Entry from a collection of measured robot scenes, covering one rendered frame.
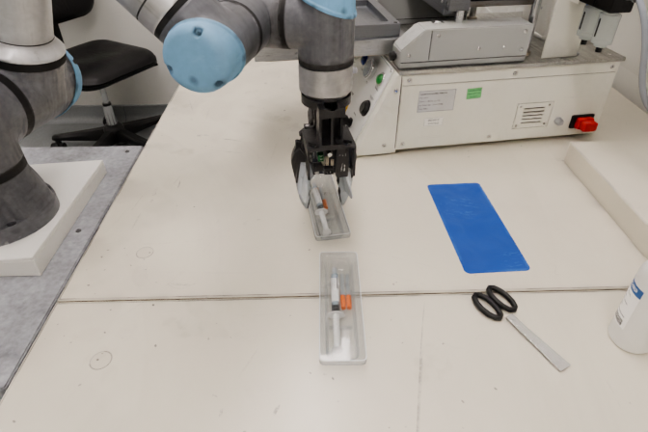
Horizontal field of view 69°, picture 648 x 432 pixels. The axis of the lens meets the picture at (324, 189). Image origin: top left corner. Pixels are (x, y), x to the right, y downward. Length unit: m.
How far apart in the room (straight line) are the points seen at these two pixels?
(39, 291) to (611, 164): 0.96
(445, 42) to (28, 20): 0.67
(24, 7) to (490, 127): 0.83
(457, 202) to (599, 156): 0.29
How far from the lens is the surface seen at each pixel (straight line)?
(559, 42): 1.04
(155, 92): 2.86
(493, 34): 0.95
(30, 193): 0.83
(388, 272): 0.71
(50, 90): 0.87
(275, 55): 0.90
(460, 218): 0.83
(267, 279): 0.70
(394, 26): 0.94
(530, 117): 1.06
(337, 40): 0.61
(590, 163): 0.98
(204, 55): 0.50
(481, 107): 1.00
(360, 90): 1.03
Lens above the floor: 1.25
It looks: 35 degrees down
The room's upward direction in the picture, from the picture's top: straight up
